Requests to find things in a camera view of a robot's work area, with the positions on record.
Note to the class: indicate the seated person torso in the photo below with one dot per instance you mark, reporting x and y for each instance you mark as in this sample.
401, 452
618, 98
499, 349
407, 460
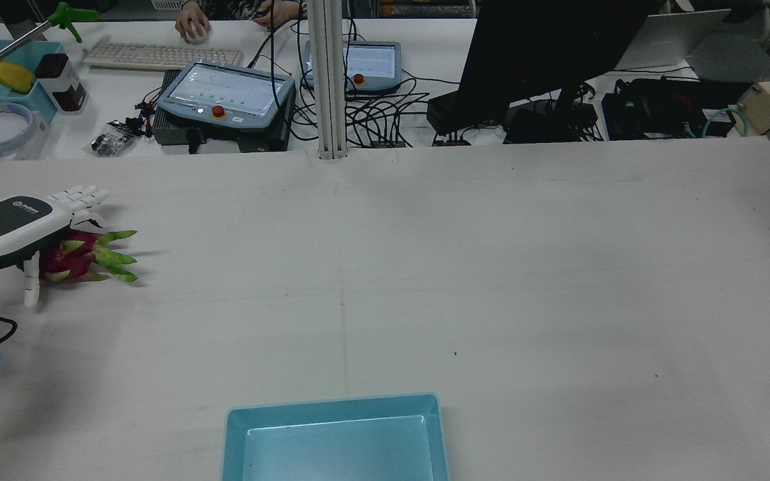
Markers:
231, 8

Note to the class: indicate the grey laptop pad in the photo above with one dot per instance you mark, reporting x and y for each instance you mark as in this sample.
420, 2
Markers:
732, 60

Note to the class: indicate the yellow toy fruit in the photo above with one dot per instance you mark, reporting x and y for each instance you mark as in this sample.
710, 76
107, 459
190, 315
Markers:
14, 77

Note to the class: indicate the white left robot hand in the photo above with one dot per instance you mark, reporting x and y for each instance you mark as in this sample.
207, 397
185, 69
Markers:
4, 227

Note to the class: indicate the person's left hand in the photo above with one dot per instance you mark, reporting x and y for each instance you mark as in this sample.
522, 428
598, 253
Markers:
278, 13

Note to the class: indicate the white aluminium post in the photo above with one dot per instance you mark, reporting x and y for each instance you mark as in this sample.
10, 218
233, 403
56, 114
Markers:
328, 80

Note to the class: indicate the small clear parts bag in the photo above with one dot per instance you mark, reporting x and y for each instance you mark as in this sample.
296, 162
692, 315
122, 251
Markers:
111, 140

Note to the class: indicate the black equipment bag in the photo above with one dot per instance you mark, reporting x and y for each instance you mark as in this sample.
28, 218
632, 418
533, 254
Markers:
666, 107

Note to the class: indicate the black Huawei monitor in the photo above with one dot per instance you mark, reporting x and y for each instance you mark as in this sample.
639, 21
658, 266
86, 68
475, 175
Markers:
545, 53

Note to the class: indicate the black controller box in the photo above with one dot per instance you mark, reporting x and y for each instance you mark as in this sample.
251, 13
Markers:
251, 138

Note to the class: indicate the light blue plastic bin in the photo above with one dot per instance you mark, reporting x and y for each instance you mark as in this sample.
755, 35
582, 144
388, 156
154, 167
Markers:
338, 447

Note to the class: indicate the person's right hand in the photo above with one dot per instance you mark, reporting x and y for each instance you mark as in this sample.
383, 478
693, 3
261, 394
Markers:
191, 20

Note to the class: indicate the small grey teach pendant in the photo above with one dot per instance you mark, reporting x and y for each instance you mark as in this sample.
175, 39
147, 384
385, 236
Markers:
368, 63

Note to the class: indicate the wooden block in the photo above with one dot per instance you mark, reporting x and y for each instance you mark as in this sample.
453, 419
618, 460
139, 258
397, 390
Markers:
762, 107

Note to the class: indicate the dark jar white lid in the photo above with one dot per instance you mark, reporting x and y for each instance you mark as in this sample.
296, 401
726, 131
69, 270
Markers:
61, 87

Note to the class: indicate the white computer mouse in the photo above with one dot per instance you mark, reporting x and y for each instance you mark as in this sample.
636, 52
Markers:
198, 33

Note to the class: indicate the large grey teach pendant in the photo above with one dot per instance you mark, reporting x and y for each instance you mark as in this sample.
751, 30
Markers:
224, 97

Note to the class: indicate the green tipped grabber stick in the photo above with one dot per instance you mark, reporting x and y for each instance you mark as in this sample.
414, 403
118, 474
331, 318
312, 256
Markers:
24, 38

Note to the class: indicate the white computer keyboard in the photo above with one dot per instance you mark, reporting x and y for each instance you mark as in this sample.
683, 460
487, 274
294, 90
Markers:
161, 57

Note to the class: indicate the red dragon fruit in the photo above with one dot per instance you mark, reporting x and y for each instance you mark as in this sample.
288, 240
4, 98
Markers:
79, 260

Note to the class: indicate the silver laptop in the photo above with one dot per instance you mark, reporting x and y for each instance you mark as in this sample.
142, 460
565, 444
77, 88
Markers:
672, 37

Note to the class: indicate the black docking box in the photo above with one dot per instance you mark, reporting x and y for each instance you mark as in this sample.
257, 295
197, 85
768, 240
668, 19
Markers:
448, 113

